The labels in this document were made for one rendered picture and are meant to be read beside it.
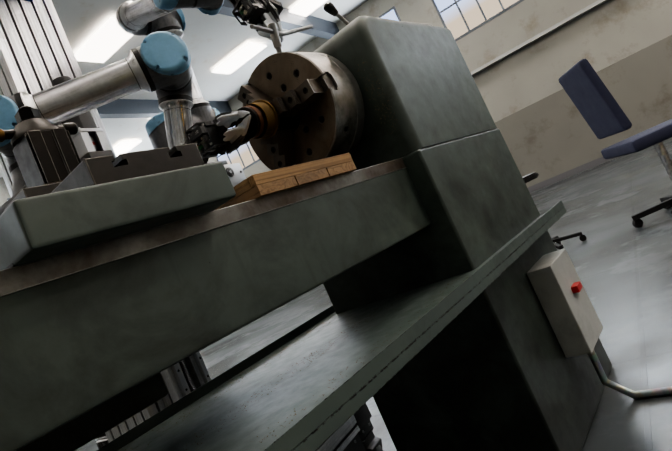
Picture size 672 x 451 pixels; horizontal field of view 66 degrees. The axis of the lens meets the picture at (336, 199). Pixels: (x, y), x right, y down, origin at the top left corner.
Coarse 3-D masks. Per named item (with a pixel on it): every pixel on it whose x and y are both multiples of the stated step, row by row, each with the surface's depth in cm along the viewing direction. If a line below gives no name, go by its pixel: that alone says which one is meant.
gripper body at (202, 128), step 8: (200, 128) 116; (208, 128) 118; (216, 128) 120; (224, 128) 121; (192, 136) 118; (200, 136) 117; (208, 136) 117; (216, 136) 119; (224, 136) 120; (184, 144) 124; (200, 144) 119; (208, 144) 117; (216, 144) 117; (224, 144) 120; (200, 152) 119; (208, 152) 120; (216, 152) 122; (224, 152) 124
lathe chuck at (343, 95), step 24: (264, 72) 132; (288, 72) 127; (312, 72) 123; (336, 72) 126; (336, 96) 122; (288, 120) 138; (312, 120) 126; (336, 120) 122; (264, 144) 137; (312, 144) 128; (336, 144) 125
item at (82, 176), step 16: (192, 144) 80; (96, 160) 67; (112, 160) 69; (128, 160) 71; (144, 160) 72; (160, 160) 74; (176, 160) 76; (192, 160) 78; (80, 176) 67; (96, 176) 66; (112, 176) 68; (128, 176) 70
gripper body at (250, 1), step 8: (232, 0) 147; (240, 0) 144; (248, 0) 142; (256, 0) 146; (264, 0) 149; (240, 8) 146; (248, 8) 143; (256, 8) 144; (264, 8) 146; (240, 16) 148; (248, 16) 145; (256, 16) 147
